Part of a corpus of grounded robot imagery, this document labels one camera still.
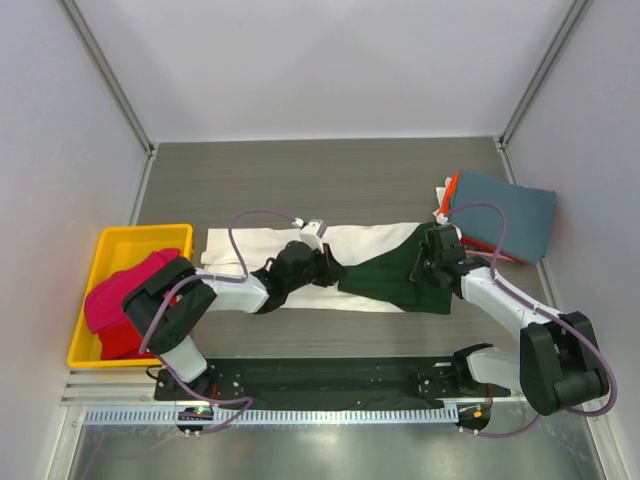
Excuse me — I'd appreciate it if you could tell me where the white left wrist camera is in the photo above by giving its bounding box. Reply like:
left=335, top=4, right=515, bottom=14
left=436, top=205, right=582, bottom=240
left=292, top=218, right=327, bottom=251

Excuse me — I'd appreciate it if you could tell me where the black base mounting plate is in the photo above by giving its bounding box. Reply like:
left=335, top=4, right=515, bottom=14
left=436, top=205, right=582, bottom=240
left=153, top=356, right=511, bottom=401

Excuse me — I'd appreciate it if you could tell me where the blue-grey folded t-shirt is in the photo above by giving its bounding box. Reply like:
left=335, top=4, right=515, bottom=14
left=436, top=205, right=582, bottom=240
left=449, top=171, right=556, bottom=265

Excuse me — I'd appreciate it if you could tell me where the aluminium frame post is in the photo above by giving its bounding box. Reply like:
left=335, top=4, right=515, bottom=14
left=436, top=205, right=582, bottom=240
left=58, top=0, right=156, bottom=156
left=497, top=0, right=594, bottom=149

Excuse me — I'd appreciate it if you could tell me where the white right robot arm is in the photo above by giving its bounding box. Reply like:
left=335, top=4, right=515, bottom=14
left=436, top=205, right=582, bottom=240
left=411, top=225, right=613, bottom=416

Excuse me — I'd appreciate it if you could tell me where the white and green t-shirt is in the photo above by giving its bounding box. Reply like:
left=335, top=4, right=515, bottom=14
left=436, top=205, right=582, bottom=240
left=200, top=222, right=452, bottom=315

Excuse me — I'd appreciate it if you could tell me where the red t-shirt in bin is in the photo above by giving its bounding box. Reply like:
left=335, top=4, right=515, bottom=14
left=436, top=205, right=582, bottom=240
left=98, top=321, right=154, bottom=360

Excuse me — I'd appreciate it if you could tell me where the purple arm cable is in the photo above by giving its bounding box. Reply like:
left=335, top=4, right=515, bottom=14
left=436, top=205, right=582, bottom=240
left=138, top=208, right=306, bottom=435
left=444, top=202, right=619, bottom=440

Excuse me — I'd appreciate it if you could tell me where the left aluminium frame post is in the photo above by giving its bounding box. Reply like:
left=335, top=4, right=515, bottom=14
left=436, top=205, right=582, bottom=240
left=58, top=0, right=156, bottom=156

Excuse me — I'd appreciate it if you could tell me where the yellow plastic bin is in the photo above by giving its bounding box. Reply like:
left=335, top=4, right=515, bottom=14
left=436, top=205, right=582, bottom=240
left=67, top=224, right=194, bottom=369

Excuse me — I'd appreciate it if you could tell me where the right aluminium frame post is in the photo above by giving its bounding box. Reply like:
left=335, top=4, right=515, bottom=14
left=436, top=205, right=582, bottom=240
left=497, top=0, right=594, bottom=149

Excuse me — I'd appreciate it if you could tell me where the magenta t-shirt in bin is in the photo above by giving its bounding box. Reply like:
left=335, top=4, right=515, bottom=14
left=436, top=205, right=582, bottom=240
left=84, top=248, right=181, bottom=334

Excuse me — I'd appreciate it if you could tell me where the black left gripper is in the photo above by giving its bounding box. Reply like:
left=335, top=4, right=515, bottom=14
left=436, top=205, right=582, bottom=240
left=286, top=241, right=346, bottom=293

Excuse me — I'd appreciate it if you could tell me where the orange folded t-shirt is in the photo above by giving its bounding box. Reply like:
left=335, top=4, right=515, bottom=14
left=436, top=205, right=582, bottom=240
left=444, top=172, right=459, bottom=210

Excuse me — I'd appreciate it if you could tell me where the slotted cable duct rail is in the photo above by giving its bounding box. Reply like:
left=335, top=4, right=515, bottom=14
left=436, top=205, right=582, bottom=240
left=84, top=404, right=458, bottom=426

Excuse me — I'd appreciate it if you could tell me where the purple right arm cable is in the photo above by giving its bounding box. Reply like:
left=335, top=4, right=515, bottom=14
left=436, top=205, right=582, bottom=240
left=444, top=202, right=619, bottom=440

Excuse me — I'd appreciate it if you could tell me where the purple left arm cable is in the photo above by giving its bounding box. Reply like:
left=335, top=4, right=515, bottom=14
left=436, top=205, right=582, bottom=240
left=138, top=208, right=306, bottom=435

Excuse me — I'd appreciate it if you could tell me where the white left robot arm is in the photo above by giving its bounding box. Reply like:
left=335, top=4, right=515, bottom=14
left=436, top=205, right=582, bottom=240
left=122, top=241, right=347, bottom=400

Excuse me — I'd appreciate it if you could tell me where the white printed folded t-shirt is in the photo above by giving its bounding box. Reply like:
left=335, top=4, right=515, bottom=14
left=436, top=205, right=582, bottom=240
left=433, top=186, right=449, bottom=225

